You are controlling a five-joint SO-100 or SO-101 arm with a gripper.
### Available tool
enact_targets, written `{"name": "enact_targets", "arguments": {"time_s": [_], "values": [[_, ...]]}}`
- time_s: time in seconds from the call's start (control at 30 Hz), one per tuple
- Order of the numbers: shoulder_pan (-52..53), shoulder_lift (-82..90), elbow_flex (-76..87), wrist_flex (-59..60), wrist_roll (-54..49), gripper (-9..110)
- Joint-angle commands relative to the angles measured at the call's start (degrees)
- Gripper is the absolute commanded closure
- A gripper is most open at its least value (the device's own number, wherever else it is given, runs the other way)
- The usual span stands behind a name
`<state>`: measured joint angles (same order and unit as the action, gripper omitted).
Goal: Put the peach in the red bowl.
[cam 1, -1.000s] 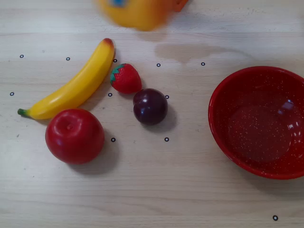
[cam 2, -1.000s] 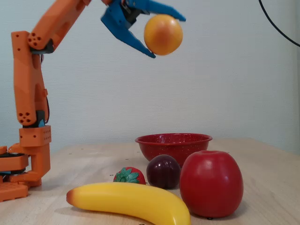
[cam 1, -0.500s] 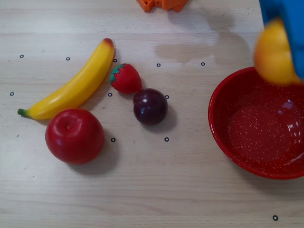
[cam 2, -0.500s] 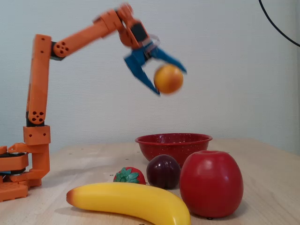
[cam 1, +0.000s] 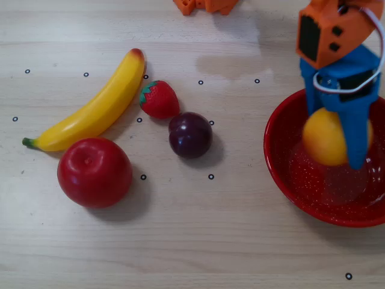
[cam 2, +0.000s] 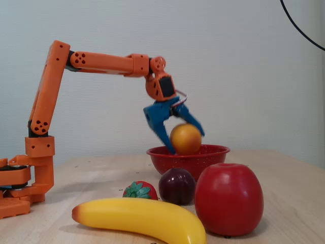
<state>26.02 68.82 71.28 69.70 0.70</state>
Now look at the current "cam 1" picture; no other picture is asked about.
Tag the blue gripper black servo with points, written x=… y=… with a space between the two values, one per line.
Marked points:
x=346 y=103

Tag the yellow orange peach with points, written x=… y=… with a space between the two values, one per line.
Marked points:
x=325 y=138

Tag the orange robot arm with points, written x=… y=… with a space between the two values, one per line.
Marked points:
x=331 y=18

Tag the orange robot base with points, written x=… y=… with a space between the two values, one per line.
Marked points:
x=210 y=4

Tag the red speckled enamel bowl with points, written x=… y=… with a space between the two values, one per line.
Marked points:
x=300 y=192

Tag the dark purple plum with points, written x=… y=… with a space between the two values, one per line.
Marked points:
x=191 y=135

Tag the red strawberry green leaves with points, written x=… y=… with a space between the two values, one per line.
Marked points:
x=161 y=100

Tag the yellow banana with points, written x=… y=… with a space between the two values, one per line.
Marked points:
x=99 y=111

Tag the red apple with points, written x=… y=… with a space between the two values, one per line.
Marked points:
x=94 y=173

